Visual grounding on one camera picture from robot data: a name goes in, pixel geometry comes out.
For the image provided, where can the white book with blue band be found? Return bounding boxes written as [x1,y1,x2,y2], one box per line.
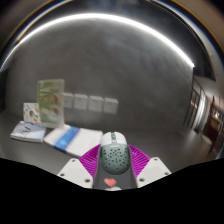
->
[43,123,104,158]

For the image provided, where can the small white sticker card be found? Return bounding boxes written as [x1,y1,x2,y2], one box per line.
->
[22,101,42,124]

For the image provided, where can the green printed acrylic sign stand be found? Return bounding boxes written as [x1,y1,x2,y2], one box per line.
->
[36,78,66,129]

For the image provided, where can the dark framed glass door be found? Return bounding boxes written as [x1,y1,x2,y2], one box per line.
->
[185,75,224,158]

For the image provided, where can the green and white perforated mouse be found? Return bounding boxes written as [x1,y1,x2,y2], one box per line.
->
[99,131,132,175]

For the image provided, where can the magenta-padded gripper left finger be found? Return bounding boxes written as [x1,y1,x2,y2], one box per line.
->
[56,143,102,190]

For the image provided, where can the grey patterned book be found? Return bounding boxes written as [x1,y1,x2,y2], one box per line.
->
[9,120,47,144]

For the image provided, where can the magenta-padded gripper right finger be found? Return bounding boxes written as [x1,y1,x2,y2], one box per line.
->
[127,144,172,189]

